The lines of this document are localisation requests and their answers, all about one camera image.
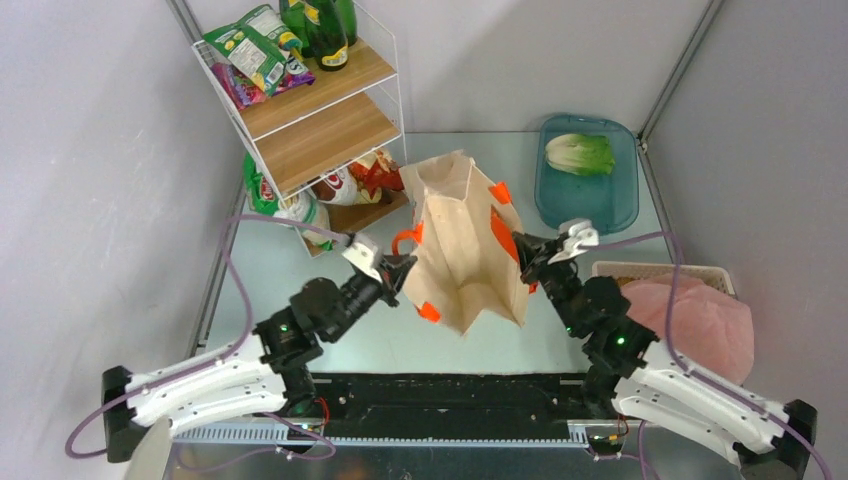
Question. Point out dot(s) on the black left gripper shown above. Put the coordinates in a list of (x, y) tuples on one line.
[(387, 281)]

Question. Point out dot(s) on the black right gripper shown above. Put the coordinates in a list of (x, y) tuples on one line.
[(539, 255)]

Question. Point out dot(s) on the beige floral tote bag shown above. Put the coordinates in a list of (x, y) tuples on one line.
[(461, 234)]

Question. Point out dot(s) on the pink plastic bag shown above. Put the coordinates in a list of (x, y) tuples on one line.
[(710, 327)]

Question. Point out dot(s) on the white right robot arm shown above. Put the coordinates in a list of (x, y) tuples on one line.
[(637, 374)]

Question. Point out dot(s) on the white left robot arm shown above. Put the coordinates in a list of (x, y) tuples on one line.
[(267, 373)]

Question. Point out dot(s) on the teal plastic tray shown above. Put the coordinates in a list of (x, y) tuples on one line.
[(611, 201)]

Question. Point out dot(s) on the white brown snack bag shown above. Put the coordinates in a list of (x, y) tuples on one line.
[(338, 187)]

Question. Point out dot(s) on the green lettuce head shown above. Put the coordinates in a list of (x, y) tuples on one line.
[(580, 154)]

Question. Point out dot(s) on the green white snack bag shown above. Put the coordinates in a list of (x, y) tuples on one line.
[(262, 199)]

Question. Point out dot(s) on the white plastic basket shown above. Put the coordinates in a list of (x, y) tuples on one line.
[(716, 277)]

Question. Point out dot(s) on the purple candy bag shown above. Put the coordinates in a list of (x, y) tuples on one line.
[(244, 93)]

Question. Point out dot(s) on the green glass bottle front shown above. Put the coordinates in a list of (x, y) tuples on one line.
[(326, 34)]

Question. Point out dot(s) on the green glass bottle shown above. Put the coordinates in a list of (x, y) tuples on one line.
[(347, 15), (326, 34), (293, 16)]

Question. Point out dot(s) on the green glass bottle back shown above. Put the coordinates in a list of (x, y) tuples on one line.
[(347, 15)]

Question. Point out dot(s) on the green chips bag top shelf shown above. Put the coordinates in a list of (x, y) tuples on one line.
[(259, 45)]

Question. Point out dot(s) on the green glass bottle middle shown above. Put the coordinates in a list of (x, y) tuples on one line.
[(293, 16)]

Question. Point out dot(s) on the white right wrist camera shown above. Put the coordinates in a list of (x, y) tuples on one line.
[(576, 237)]

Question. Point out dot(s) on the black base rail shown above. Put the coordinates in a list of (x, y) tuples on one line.
[(451, 407)]

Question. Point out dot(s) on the white wire wooden shelf rack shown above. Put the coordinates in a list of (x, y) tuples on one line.
[(311, 131)]

